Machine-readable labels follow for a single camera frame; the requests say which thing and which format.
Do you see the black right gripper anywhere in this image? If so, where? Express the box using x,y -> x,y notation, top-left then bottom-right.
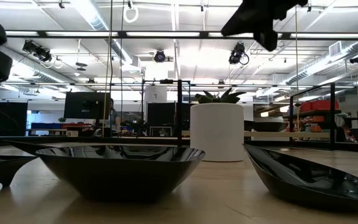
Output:
221,0 -> 309,52

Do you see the green succulent plant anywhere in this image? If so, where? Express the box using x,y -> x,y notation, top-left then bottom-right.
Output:
194,87 -> 247,105

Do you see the black storage shelf rack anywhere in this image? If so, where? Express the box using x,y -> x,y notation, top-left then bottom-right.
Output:
286,108 -> 358,143

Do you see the large red storage bin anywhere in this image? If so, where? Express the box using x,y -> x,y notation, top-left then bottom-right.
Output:
311,99 -> 340,111

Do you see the white cylindrical plant pot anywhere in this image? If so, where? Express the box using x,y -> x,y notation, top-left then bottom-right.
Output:
190,103 -> 245,162

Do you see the black partition panel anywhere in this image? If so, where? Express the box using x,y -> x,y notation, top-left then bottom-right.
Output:
147,102 -> 192,131
0,101 -> 29,137

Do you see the person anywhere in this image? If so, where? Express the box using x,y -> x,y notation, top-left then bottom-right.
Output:
109,98 -> 122,133

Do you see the black monitor screen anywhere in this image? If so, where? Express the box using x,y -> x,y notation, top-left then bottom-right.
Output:
63,91 -> 111,120

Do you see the yellow hanging cable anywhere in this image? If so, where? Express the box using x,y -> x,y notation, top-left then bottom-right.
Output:
293,4 -> 300,133

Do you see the silver ventilation duct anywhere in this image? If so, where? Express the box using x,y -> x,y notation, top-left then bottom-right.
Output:
284,39 -> 358,86
0,43 -> 71,94
71,0 -> 135,65

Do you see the black hanging cable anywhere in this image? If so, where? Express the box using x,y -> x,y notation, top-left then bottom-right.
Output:
119,0 -> 126,138
108,0 -> 114,138

